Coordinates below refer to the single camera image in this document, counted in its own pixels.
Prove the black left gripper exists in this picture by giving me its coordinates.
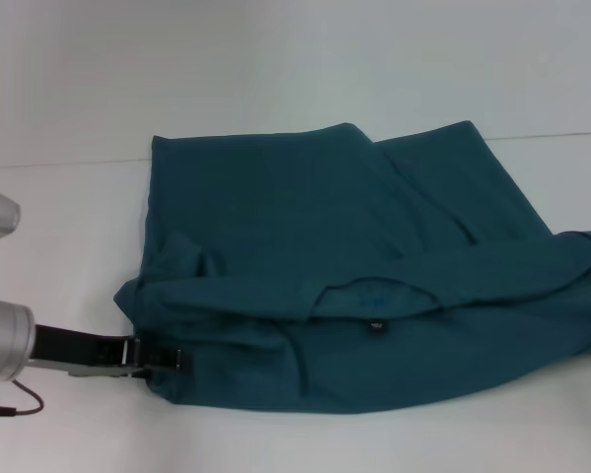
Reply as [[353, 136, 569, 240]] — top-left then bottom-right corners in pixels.
[[27, 323, 194, 380]]

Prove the teal t-shirt with FREE print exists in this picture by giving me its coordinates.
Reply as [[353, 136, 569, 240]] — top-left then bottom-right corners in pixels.
[[112, 118, 591, 415]]

